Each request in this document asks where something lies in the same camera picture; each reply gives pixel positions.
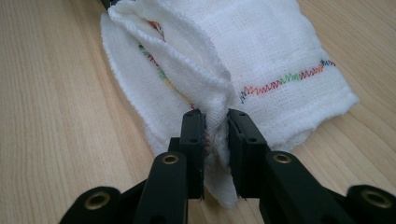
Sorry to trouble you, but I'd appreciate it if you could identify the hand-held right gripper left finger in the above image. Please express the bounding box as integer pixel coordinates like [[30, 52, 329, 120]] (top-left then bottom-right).
[[168, 108, 207, 201]]

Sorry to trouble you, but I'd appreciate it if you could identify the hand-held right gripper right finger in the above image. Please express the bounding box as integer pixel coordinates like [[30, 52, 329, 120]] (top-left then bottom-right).
[[226, 108, 271, 201]]

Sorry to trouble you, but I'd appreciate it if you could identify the white cloth with coloured stitching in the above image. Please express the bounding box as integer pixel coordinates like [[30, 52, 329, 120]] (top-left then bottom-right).
[[99, 0, 361, 210]]

